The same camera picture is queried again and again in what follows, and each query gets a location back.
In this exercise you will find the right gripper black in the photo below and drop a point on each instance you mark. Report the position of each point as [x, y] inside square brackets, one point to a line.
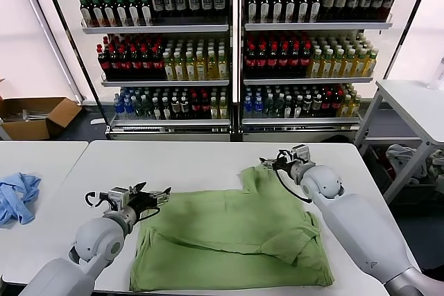
[285, 164]

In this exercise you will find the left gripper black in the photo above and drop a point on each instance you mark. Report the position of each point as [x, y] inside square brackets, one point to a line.
[142, 202]

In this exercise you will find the green t-shirt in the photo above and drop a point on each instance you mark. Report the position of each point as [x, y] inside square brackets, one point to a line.
[225, 226]

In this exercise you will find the small green-tinted water bottle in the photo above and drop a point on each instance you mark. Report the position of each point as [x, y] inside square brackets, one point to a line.
[267, 109]
[278, 109]
[138, 110]

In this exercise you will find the small blue drink bottle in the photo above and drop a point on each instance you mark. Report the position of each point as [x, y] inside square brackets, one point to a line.
[118, 110]
[247, 109]
[257, 109]
[128, 110]

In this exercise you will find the small dark bottle white label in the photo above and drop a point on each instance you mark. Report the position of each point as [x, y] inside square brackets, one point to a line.
[166, 110]
[288, 109]
[297, 109]
[157, 110]

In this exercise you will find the black rounded object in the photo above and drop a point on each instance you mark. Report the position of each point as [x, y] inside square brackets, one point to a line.
[334, 139]

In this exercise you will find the small dark bottle grey label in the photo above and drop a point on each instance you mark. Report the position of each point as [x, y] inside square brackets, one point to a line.
[316, 105]
[185, 109]
[175, 109]
[306, 105]

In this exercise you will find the small yellow drink bottle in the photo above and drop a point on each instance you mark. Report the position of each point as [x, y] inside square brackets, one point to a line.
[354, 109]
[214, 110]
[345, 109]
[223, 110]

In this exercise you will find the small cola bottle red cap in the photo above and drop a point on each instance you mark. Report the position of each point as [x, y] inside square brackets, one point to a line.
[195, 107]
[325, 105]
[335, 105]
[204, 107]

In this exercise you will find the white paper scrap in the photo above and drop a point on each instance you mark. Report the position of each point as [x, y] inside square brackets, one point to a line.
[97, 122]

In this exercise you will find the grey cloth pile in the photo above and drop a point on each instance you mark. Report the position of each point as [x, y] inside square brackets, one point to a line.
[402, 157]

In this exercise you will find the crumpled light blue garment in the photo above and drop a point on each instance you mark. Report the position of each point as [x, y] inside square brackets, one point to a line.
[17, 199]

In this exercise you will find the open cardboard box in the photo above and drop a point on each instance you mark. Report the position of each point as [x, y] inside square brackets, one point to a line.
[27, 131]

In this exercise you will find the white tube bundle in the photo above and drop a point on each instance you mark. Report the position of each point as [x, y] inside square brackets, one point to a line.
[33, 115]

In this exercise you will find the grey metal shelf rack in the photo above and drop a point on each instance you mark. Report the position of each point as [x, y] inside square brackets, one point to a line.
[156, 30]
[312, 27]

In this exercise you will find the dark grey storage bin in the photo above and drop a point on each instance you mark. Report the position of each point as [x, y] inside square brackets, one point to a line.
[412, 191]

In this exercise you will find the white side table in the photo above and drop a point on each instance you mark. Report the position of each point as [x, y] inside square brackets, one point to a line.
[409, 102]

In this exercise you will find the dark tea bottle leaf label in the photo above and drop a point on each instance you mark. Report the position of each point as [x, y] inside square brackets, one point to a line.
[121, 15]
[86, 15]
[264, 8]
[252, 8]
[302, 8]
[276, 8]
[289, 8]
[98, 15]
[145, 15]
[110, 15]
[315, 8]
[133, 15]

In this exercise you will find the grey-green cloth pile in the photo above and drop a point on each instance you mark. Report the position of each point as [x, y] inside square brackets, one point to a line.
[436, 164]

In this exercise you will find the dark bottle beige label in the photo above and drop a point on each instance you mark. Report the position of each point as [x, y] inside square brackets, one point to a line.
[327, 1]
[340, 0]

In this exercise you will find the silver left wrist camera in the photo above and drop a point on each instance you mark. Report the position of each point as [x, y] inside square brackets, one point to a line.
[118, 195]

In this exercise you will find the white slanted frame bar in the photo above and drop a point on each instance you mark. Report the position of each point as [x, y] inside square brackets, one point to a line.
[48, 32]

